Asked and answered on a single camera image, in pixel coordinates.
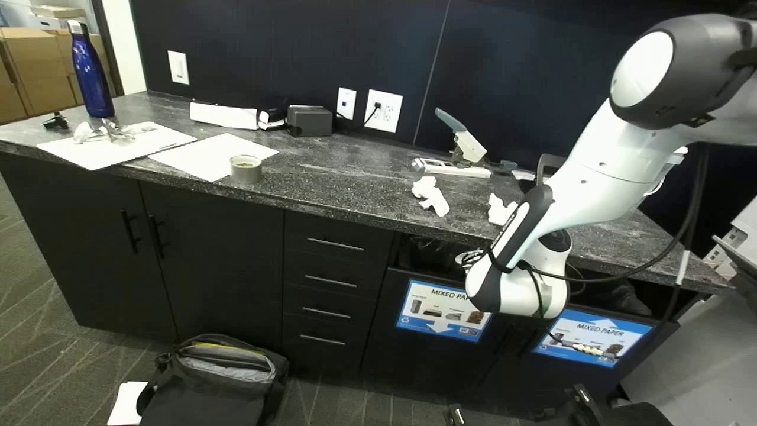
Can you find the paper pile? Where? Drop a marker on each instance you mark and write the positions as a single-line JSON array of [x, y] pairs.
[[501, 211]]

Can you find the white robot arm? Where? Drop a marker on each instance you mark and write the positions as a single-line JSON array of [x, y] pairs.
[[686, 79]]

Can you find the left mixed paper bin sign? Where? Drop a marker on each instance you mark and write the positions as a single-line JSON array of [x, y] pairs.
[[440, 311]]

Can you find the mixed paper bin sign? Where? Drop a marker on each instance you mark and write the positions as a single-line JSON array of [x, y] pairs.
[[440, 311], [593, 339]]

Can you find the right mixed paper bin sign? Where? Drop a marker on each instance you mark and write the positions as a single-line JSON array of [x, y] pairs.
[[593, 339]]

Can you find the small crumpled paper left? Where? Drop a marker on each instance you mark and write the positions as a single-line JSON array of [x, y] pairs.
[[430, 196]]

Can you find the black drawer stack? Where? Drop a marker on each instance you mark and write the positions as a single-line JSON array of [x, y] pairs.
[[333, 281]]

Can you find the white marker pen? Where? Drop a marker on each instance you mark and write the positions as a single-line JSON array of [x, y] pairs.
[[438, 166]]

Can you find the black power adapter box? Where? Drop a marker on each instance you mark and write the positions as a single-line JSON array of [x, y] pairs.
[[308, 120]]

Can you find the grey tape roll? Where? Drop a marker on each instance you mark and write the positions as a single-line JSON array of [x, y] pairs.
[[245, 164]]

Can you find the white paper sheet right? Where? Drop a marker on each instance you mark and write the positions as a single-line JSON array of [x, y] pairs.
[[212, 159]]

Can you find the white paper sheet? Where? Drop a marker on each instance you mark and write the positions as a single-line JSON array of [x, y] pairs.
[[95, 151], [212, 159]]

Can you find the white power strip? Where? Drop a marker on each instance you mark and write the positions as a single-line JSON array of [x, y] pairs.
[[229, 118]]

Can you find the grey black backpack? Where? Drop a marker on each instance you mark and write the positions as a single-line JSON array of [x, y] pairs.
[[213, 379]]

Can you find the black cabinet doors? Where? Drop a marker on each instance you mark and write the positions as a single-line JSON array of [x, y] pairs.
[[155, 262]]

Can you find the white paper sheet left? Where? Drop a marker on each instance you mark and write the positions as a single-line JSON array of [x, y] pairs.
[[95, 151]]

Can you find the blue water bottle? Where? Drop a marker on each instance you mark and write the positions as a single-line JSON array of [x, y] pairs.
[[88, 73]]

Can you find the small black object on counter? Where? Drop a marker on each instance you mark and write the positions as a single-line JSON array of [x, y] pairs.
[[55, 125]]

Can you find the cardboard box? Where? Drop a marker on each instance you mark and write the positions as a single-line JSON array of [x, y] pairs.
[[33, 74]]

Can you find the white wall socket with plug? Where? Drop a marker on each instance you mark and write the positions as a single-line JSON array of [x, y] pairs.
[[385, 111]]

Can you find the white wall outlet plate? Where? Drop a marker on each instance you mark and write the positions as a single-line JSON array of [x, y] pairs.
[[347, 98]]

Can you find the white light switch plate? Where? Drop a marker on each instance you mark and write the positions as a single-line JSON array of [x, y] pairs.
[[179, 68]]

